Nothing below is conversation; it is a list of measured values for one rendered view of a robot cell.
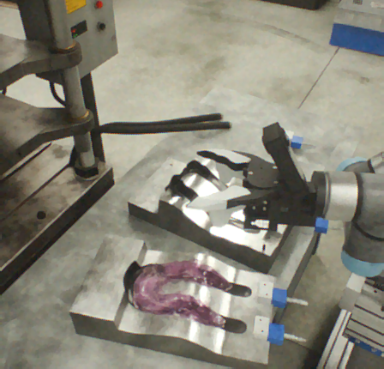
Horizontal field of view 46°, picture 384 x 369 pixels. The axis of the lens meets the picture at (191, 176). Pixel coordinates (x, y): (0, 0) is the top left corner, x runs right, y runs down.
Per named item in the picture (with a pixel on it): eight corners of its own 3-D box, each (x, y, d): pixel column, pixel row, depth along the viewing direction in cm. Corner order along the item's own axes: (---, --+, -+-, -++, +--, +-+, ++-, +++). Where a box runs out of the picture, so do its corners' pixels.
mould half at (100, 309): (273, 287, 132) (279, 263, 125) (265, 374, 113) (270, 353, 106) (110, 257, 140) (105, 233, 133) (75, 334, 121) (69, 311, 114)
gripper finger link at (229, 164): (195, 176, 79) (238, 197, 74) (196, 146, 76) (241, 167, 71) (207, 168, 81) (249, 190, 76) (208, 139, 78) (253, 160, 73)
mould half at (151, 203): (297, 219, 152) (303, 189, 143) (267, 275, 135) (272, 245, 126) (170, 169, 170) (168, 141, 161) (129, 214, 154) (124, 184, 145)
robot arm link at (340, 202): (360, 190, 64) (350, 160, 71) (327, 188, 64) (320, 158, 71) (349, 232, 68) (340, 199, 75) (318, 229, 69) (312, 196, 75)
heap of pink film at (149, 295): (233, 277, 127) (235, 260, 122) (222, 335, 115) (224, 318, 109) (144, 261, 132) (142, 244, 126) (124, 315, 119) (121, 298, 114)
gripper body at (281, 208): (238, 229, 70) (318, 236, 69) (243, 184, 65) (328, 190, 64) (239, 199, 76) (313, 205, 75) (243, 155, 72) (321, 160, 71)
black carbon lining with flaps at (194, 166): (276, 208, 146) (279, 187, 139) (255, 243, 135) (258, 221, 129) (182, 172, 159) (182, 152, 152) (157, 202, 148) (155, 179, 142)
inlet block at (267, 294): (305, 300, 126) (309, 289, 122) (304, 317, 122) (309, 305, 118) (258, 292, 128) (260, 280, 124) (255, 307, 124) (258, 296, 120)
